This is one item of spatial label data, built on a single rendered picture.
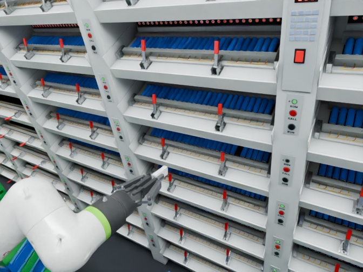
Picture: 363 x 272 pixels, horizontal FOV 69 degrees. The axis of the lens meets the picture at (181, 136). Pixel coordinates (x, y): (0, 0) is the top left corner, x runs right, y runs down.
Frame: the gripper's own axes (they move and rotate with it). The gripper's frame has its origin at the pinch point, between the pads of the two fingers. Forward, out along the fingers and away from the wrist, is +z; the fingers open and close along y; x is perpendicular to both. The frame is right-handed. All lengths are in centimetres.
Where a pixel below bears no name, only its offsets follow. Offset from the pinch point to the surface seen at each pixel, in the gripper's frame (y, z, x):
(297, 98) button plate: 35.6, 13.0, 26.5
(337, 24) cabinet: 41, 30, 44
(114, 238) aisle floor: -75, 40, -97
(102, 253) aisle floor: -74, 27, -99
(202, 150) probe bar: 2.0, 26.2, -2.2
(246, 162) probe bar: 19.9, 25.9, -2.4
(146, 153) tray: -24.0, 22.0, -7.8
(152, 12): -6.4, 9.2, 47.8
